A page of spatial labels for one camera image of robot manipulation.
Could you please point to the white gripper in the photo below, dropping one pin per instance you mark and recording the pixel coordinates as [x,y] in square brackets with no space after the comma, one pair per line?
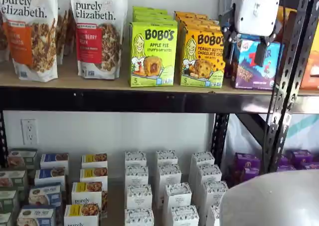
[256,11]

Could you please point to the blue label oatmeal box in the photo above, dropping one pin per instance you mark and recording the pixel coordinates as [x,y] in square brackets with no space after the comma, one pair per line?
[54,159]
[45,194]
[36,216]
[49,174]

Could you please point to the black metal shelf beam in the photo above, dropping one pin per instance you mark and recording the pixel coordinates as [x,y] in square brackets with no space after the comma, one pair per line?
[99,100]

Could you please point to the grey perforated metal upright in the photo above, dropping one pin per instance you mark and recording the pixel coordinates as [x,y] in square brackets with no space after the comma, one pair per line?
[286,81]

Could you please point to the white patterned carton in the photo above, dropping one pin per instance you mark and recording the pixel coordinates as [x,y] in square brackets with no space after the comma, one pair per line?
[177,194]
[184,216]
[214,192]
[136,174]
[202,159]
[139,217]
[213,216]
[209,173]
[167,157]
[169,173]
[135,158]
[139,196]

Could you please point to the granola bag orange label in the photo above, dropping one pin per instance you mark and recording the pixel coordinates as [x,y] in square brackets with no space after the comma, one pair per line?
[32,36]

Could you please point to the white plastic sheet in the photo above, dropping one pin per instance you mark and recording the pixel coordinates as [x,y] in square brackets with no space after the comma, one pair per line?
[239,141]

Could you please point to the wooden shelf board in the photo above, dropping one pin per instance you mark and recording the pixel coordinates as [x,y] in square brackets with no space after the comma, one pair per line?
[115,201]
[67,76]

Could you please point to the orange snack package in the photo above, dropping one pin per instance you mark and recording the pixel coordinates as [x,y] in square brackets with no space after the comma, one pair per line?
[286,16]

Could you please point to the granola bag red label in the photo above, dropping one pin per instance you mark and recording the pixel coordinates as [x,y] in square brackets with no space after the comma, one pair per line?
[99,36]

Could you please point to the grey metal shelf beam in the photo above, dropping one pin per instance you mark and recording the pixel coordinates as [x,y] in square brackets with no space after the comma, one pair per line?
[306,105]

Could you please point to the white granola bag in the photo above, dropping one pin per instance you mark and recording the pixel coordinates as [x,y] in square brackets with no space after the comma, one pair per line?
[71,31]
[61,36]

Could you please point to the orange Bobo's peanut butter box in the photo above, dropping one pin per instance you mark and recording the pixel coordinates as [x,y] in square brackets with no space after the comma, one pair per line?
[190,14]
[203,61]
[199,25]
[197,19]

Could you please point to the white wall power outlet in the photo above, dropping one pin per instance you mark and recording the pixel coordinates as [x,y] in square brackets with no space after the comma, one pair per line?
[29,132]

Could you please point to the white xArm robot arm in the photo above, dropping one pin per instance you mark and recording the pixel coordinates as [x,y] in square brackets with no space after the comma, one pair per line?
[274,201]

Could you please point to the black rack side brace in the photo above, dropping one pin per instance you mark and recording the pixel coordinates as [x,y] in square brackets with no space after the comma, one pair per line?
[254,128]

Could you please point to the green granola box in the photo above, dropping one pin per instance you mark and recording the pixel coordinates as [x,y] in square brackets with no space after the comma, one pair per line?
[12,179]
[22,158]
[8,201]
[5,219]

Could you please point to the yellow label granola box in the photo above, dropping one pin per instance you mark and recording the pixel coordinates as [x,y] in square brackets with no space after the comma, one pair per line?
[94,159]
[93,174]
[86,194]
[81,214]

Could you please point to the purple snack box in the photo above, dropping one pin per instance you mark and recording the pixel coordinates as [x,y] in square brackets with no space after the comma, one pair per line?
[286,168]
[311,166]
[251,174]
[301,156]
[246,161]
[284,161]

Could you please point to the plain orange box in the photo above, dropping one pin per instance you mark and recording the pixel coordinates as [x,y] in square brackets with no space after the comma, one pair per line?
[311,73]

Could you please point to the black perforated metal upright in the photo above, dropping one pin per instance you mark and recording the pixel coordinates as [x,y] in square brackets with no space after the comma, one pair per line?
[2,141]
[221,136]

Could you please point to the green Bobo's apple pie box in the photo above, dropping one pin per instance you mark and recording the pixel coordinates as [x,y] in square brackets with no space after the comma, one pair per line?
[154,18]
[152,12]
[152,56]
[149,8]

